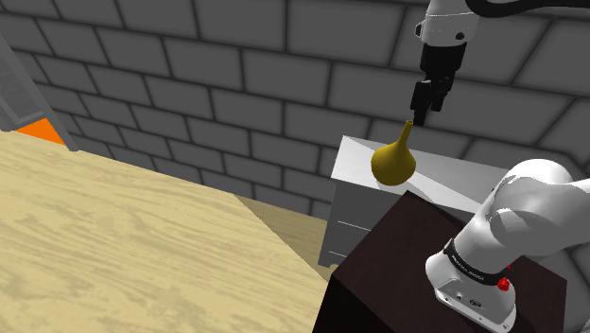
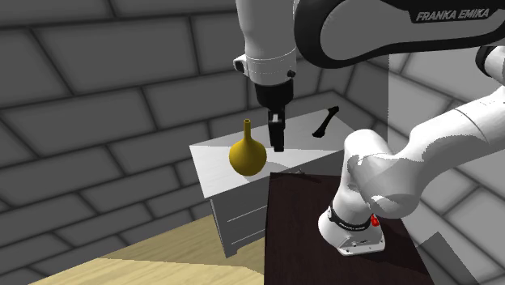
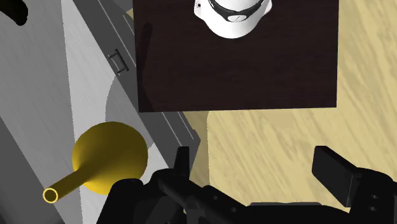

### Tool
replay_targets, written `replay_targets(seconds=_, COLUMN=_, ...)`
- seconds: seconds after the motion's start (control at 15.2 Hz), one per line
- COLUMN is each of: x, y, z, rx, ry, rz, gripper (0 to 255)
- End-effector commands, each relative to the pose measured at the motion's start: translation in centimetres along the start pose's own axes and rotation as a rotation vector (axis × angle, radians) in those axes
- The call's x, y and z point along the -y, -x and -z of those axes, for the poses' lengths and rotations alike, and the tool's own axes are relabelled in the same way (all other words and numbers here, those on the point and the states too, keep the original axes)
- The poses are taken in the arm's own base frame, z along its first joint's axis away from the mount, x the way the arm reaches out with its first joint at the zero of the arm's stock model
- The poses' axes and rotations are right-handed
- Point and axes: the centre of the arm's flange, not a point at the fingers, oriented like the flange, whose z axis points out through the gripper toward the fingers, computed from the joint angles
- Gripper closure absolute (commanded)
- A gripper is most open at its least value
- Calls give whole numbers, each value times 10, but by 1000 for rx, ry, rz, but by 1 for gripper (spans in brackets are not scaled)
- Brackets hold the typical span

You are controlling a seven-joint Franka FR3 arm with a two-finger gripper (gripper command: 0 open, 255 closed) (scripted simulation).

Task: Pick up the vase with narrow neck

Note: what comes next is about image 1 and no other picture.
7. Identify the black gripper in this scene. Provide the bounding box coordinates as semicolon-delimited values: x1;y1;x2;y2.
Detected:
409;42;468;128

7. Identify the yellow long-necked vase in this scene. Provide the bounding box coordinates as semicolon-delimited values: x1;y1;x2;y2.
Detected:
371;119;417;187

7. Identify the white chest of drawers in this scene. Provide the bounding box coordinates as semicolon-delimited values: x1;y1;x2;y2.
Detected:
318;134;510;269

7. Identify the dark brown robot stand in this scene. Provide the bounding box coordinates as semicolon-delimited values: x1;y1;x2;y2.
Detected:
311;189;567;333

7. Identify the grey door with frame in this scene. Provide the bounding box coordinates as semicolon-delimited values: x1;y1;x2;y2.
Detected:
0;34;79;152

